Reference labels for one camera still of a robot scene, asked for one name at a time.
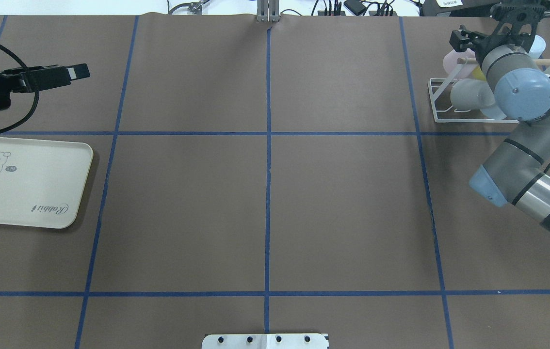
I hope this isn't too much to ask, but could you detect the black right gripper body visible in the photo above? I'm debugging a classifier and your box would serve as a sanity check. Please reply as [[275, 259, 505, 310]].
[[464, 2, 546, 57]]

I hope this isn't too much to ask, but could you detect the pink plastic cup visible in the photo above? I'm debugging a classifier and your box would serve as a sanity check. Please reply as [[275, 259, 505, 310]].
[[443, 49, 479, 81]]

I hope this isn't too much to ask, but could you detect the light blue plastic cup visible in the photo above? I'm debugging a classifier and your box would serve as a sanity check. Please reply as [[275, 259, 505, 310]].
[[480, 103, 506, 121], [528, 35, 546, 60]]

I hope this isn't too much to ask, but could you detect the grey plastic cup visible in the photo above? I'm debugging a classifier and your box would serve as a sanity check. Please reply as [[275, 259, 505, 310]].
[[450, 78, 495, 110]]

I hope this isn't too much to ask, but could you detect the yellow plastic cup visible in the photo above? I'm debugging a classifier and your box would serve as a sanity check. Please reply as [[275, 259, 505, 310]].
[[470, 65, 486, 81]]

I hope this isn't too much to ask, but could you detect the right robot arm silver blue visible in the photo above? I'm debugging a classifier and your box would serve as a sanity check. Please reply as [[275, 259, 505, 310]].
[[450, 0, 550, 232]]

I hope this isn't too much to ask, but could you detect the cream bunny tray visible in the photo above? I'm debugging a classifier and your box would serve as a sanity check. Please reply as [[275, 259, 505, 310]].
[[0, 137, 94, 229]]

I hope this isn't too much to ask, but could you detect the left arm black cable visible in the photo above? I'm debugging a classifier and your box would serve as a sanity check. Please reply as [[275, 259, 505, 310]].
[[0, 24, 41, 141]]

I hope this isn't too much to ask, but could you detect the aluminium frame post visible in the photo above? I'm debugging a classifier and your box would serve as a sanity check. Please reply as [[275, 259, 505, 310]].
[[257, 0, 281, 23]]

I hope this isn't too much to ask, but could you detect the white central pedestal column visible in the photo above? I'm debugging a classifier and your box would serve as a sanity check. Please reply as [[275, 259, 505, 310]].
[[201, 333, 330, 349]]

